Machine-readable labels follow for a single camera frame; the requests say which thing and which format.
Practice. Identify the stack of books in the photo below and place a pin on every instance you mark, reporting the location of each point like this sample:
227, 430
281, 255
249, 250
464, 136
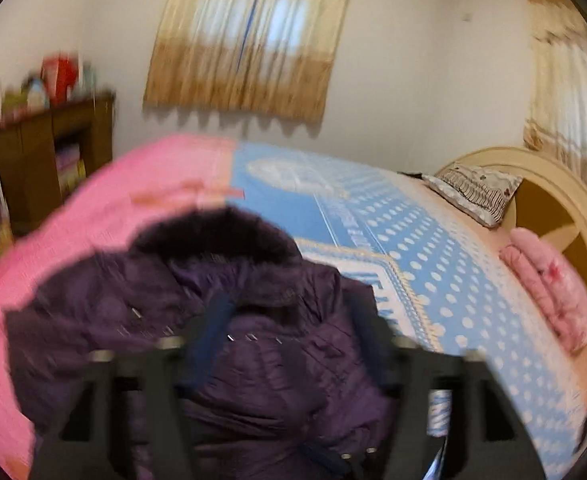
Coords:
71, 170

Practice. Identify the brown wooden desk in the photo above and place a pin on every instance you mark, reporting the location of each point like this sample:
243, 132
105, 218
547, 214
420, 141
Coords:
23, 160

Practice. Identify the purple padded jacket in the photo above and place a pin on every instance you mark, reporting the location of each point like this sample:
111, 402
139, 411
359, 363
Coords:
263, 285

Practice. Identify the wide beige floral curtain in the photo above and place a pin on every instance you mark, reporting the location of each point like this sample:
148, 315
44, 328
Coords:
253, 50

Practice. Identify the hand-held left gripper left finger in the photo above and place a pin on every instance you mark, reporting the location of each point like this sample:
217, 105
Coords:
214, 330

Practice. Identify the narrow beige floral curtain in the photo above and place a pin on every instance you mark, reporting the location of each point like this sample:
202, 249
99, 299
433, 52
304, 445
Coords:
568, 85

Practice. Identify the folded pink quilt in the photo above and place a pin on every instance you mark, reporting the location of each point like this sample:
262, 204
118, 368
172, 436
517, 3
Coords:
548, 285

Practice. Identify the pink and blue bedspread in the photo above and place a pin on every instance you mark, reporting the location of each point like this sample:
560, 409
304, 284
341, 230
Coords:
423, 270

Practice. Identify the cream wooden headboard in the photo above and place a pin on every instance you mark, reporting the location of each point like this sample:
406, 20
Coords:
558, 200

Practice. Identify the striped floral pillow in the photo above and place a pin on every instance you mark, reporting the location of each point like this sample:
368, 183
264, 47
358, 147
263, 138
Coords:
476, 192

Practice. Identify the red gift bag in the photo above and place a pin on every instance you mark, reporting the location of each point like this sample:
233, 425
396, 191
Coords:
61, 77

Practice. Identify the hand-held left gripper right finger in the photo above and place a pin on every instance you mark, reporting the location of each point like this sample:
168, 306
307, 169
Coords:
368, 332

